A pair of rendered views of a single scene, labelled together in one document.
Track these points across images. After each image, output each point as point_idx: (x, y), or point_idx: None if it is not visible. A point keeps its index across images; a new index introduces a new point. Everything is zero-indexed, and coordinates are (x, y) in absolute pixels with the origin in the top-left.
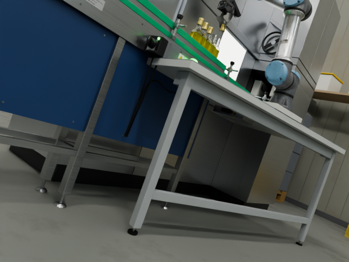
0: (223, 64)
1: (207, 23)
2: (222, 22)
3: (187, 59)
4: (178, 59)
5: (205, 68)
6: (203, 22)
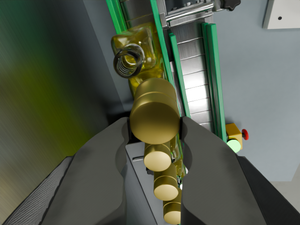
0: (217, 46)
1: (178, 191)
2: (125, 151)
3: (283, 181)
4: (269, 181)
5: (297, 167)
6: (8, 182)
